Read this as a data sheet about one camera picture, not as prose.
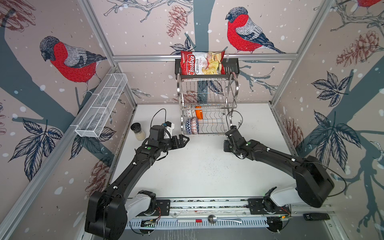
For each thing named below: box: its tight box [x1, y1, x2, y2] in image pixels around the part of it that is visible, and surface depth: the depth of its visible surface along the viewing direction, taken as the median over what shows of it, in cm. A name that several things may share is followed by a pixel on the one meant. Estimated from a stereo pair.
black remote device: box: [303, 212, 330, 221], surface depth 70 cm
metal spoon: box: [208, 215, 242, 224], surface depth 71 cm
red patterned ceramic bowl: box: [191, 117, 196, 135], surface depth 93 cm
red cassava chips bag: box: [180, 50, 226, 75], surface depth 90 cm
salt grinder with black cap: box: [130, 122, 146, 141], surface depth 94 cm
